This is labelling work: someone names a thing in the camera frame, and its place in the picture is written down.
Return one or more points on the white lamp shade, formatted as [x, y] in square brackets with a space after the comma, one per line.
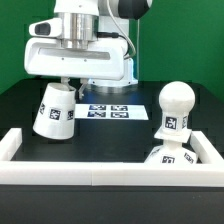
[56, 115]

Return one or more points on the white U-shaped fence frame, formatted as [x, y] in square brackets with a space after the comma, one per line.
[208, 173]

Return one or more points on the white marker sheet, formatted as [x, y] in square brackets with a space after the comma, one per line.
[110, 112]

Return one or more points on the white lamp base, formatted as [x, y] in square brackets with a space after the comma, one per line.
[171, 151]

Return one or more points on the white lamp bulb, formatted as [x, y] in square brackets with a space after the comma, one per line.
[176, 100]

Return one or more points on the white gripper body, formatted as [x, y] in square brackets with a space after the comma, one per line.
[102, 60]

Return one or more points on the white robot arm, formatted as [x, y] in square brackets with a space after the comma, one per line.
[88, 40]

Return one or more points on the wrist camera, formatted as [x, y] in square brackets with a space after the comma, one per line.
[47, 28]

